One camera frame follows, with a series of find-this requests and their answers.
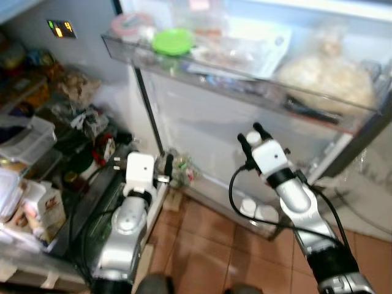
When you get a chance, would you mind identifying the colourful snack packet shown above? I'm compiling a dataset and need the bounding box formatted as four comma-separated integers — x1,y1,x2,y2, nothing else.
168,149,200,189

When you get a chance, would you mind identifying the robot left leg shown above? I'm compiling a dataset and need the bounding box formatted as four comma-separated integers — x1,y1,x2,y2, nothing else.
134,273,179,294

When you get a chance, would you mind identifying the clear bag white food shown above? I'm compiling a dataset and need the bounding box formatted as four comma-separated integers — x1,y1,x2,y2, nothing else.
276,26,378,116

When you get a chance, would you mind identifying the green round lid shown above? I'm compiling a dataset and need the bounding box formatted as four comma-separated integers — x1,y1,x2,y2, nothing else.
152,28,195,57

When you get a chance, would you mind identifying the pink rimmed clear container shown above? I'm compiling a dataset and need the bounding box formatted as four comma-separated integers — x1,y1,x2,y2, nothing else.
110,12,154,43

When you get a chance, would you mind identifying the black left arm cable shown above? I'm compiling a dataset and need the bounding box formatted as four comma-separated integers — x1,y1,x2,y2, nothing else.
66,195,126,284

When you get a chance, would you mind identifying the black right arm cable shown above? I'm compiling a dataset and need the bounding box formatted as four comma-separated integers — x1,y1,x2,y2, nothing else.
228,160,351,247

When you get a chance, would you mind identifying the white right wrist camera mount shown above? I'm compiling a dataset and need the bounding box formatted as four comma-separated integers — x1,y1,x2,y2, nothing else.
251,138,290,182

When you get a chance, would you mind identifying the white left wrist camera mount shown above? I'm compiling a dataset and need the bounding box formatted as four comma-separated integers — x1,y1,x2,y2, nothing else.
124,152,157,197

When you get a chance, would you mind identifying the clear door shelf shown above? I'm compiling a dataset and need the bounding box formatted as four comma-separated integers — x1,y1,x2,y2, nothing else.
101,31,392,134

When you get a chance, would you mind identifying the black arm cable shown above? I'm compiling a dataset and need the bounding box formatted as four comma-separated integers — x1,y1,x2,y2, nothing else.
66,195,126,284
228,160,351,247

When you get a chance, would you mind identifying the white milk carton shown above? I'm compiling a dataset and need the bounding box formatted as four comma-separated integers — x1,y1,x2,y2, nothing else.
20,180,67,244

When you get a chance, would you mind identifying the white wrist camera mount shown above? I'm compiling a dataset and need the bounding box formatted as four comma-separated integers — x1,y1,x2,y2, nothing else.
124,152,157,197
251,138,290,182

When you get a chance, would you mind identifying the dark plastic bag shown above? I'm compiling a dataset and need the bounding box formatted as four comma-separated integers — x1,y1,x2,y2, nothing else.
51,103,110,140

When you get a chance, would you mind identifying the brown food bag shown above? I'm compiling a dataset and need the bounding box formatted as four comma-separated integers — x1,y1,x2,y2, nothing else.
55,69,102,104

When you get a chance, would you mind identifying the white refrigerator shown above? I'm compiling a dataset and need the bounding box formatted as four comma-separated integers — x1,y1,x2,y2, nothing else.
0,0,169,292

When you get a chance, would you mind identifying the fridge display panel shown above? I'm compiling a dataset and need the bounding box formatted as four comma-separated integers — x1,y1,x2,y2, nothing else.
47,19,77,39

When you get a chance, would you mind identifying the white plastic packet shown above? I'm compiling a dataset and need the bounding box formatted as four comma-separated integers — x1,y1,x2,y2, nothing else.
189,15,293,80

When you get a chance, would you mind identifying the robot leg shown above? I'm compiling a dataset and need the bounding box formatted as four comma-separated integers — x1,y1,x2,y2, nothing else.
134,273,179,294
229,283,265,294

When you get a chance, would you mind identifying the robot right leg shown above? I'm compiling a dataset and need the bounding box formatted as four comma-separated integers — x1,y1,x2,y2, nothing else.
229,283,265,294

